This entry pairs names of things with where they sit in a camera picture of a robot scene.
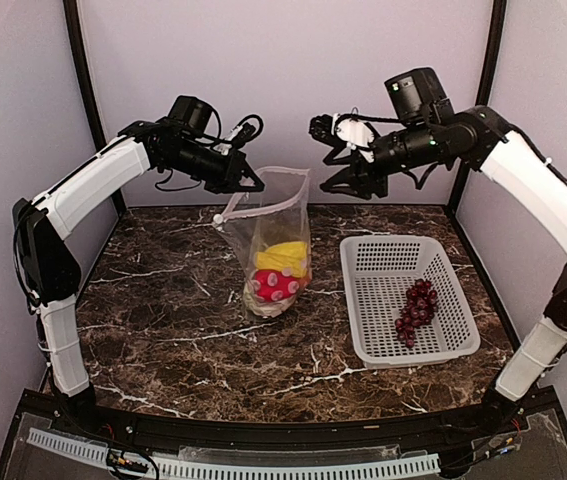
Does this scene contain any red bell pepper toy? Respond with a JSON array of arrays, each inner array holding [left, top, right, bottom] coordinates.
[[248, 269, 302, 303]]

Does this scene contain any clear zip top bag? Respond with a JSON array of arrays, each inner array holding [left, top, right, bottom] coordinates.
[[213, 166, 312, 318]]

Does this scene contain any left black frame post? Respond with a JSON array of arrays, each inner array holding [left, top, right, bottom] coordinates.
[[62, 0, 106, 150]]

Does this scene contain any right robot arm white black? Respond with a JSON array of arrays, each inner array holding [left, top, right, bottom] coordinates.
[[309, 106, 567, 434]]

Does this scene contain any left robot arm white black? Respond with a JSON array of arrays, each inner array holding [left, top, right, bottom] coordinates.
[[12, 115, 264, 397]]

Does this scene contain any white slotted cable duct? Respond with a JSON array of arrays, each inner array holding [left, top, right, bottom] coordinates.
[[26, 427, 440, 480]]

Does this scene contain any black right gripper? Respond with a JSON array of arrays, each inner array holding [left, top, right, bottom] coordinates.
[[320, 117, 443, 198]]

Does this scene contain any yellow vegetable toy front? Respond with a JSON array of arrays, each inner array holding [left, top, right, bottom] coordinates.
[[255, 251, 294, 274]]

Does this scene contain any black front rail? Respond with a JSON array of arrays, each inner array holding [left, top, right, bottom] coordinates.
[[47, 394, 519, 454]]

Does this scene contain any dark red grape bunch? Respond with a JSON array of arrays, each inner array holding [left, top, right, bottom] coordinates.
[[394, 278, 438, 349]]

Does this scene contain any white plastic basket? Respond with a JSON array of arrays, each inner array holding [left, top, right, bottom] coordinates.
[[340, 235, 481, 369]]

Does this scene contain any right black frame post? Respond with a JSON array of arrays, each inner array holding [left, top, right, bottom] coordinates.
[[447, 0, 507, 215]]

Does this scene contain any white cauliflower toy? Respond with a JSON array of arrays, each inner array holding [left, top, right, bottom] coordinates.
[[242, 284, 295, 318]]

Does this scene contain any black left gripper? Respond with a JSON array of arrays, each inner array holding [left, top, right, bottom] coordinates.
[[163, 138, 265, 192]]

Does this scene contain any yellow vegetable toy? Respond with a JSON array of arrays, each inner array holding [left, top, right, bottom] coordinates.
[[265, 241, 309, 278], [255, 251, 294, 274]]

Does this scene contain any black frame post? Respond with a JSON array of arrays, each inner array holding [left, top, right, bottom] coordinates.
[[62, 0, 106, 150], [447, 0, 507, 215]]

